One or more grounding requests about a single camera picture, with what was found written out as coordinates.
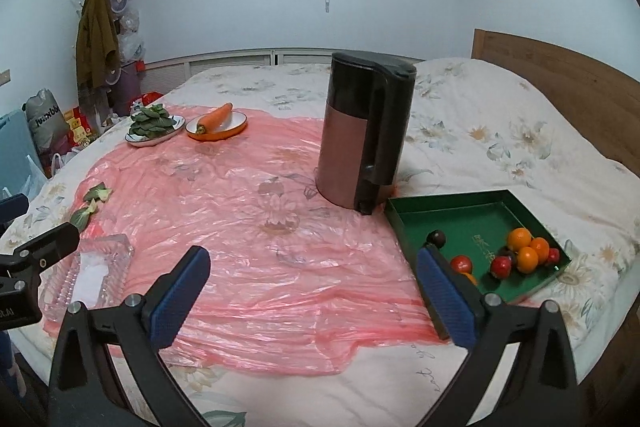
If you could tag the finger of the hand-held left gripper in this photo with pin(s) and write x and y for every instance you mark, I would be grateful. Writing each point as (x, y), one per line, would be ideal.
(50, 242)
(12, 207)

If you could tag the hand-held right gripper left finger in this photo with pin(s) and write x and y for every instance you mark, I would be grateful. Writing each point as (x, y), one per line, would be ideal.
(180, 292)

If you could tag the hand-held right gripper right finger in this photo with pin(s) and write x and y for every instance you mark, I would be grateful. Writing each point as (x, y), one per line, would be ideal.
(447, 297)

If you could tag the red apple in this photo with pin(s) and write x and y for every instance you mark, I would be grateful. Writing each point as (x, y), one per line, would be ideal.
(552, 256)
(461, 264)
(501, 268)

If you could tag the dark purple plum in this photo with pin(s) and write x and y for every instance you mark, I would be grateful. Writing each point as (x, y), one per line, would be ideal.
(506, 252)
(436, 238)

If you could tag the green tray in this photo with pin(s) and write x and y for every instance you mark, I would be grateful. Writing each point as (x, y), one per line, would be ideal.
(450, 217)

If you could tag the pale blue plastic bag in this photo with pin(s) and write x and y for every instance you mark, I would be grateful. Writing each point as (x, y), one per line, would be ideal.
(34, 179)

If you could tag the bok choy leaf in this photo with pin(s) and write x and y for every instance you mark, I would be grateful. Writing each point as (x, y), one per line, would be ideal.
(82, 214)
(97, 193)

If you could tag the square glass ashtray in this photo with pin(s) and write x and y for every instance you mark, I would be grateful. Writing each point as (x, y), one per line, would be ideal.
(92, 272)

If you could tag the white plastic bag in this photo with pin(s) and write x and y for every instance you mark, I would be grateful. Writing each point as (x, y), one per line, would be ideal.
(62, 163)

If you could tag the pink plastic sheet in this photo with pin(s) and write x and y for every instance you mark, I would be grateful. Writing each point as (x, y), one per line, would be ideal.
(250, 257)

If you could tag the grey printed bag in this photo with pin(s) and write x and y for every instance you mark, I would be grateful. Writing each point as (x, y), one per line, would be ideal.
(45, 119)

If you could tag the yellow and red box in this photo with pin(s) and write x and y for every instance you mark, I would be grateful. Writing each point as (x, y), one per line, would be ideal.
(77, 122)

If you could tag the white plate with dark rim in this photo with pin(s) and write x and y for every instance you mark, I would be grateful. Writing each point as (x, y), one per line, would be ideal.
(150, 143)

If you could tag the pile of bok choy leaves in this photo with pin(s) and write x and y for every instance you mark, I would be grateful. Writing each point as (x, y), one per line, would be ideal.
(150, 122)

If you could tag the purple bin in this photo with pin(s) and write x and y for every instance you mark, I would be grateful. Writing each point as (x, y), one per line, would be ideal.
(127, 89)

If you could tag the red plastic bag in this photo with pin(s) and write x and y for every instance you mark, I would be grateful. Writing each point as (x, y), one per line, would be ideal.
(150, 98)

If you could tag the orange and white bowl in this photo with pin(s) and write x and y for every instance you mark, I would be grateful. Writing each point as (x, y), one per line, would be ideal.
(232, 123)

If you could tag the carrot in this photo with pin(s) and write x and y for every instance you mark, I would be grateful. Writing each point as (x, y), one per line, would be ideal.
(215, 117)

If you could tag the rose gold electric kettle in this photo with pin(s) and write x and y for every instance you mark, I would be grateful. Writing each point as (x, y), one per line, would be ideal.
(350, 142)

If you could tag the olive green coat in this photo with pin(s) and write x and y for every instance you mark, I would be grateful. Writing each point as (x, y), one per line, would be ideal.
(92, 37)

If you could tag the clear plastic bag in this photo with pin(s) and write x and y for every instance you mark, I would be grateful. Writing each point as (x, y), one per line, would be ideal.
(131, 32)

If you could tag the wooden bed headboard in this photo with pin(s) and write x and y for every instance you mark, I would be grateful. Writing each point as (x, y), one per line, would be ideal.
(575, 72)

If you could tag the wall switch panel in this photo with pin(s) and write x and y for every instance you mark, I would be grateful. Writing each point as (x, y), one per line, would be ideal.
(5, 77)

